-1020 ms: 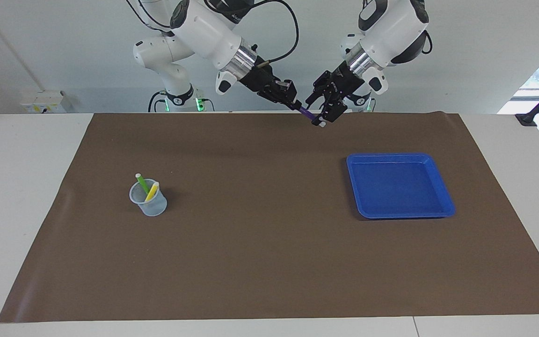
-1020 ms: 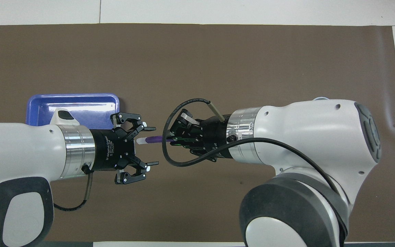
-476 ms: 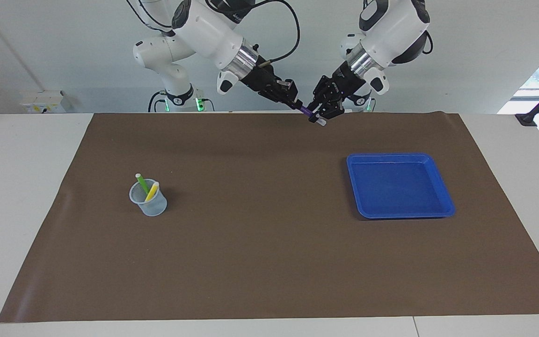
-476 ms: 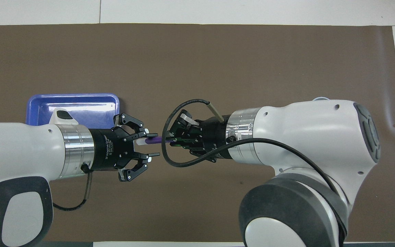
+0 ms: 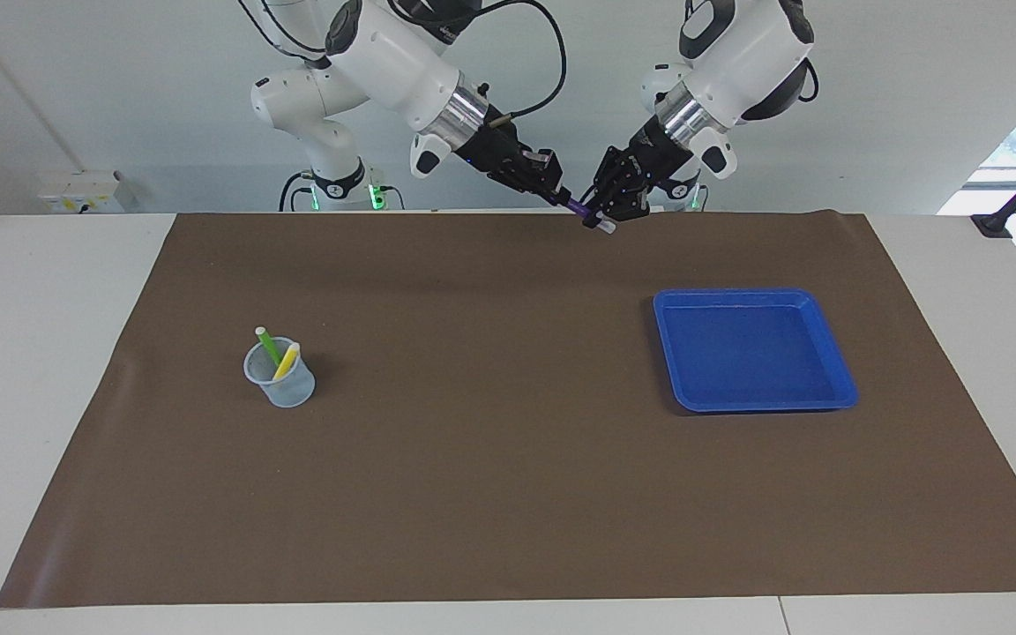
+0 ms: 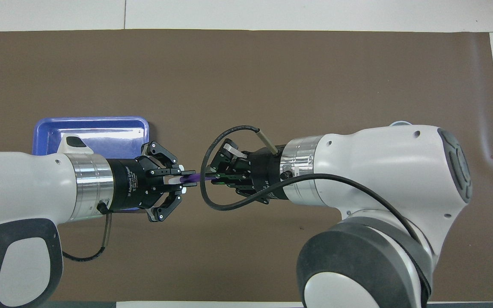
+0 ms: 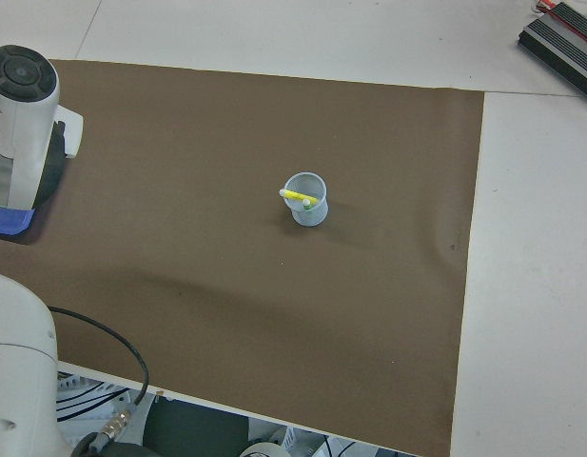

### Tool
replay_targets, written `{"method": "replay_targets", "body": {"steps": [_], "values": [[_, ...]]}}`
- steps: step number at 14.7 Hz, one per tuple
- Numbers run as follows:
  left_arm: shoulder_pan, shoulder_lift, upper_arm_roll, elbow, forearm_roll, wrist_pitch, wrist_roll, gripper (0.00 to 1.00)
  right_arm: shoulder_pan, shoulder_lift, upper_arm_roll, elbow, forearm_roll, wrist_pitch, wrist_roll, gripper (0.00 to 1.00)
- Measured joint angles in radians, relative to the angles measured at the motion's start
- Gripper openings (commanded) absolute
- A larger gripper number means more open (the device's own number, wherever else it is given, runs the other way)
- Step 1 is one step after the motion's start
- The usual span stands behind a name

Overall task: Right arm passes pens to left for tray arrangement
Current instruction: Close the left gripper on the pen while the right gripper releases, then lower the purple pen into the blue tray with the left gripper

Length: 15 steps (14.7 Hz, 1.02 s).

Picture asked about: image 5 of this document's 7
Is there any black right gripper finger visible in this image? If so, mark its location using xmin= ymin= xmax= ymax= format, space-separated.
xmin=529 ymin=148 xmax=562 ymax=188
xmin=521 ymin=181 xmax=576 ymax=210

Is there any black right base cable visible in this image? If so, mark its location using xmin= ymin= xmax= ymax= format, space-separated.
xmin=279 ymin=170 xmax=315 ymax=213

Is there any purple marker pen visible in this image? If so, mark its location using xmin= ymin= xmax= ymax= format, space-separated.
xmin=565 ymin=198 xmax=617 ymax=235

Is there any clear plastic cup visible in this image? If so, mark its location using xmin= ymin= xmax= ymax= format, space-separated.
xmin=243 ymin=340 xmax=317 ymax=408

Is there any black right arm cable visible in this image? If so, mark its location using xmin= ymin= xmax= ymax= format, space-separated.
xmin=473 ymin=0 xmax=569 ymax=121

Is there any white wall socket box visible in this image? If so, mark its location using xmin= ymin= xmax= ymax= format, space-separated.
xmin=36 ymin=170 xmax=134 ymax=214

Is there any blue plastic tray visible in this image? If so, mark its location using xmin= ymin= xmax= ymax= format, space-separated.
xmin=653 ymin=288 xmax=860 ymax=414

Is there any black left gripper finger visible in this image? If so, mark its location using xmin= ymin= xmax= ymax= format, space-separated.
xmin=609 ymin=175 xmax=652 ymax=222
xmin=579 ymin=147 xmax=631 ymax=219

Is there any brown table mat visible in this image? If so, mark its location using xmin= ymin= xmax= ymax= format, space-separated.
xmin=0 ymin=212 xmax=1016 ymax=609

